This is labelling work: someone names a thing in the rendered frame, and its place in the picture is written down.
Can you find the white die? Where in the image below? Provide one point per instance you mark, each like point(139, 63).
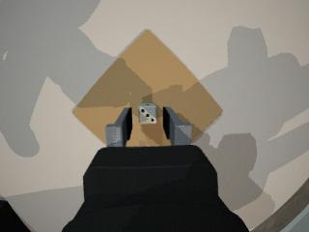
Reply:
point(147, 113)

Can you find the tan square mat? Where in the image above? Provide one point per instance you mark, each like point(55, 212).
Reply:
point(147, 72)

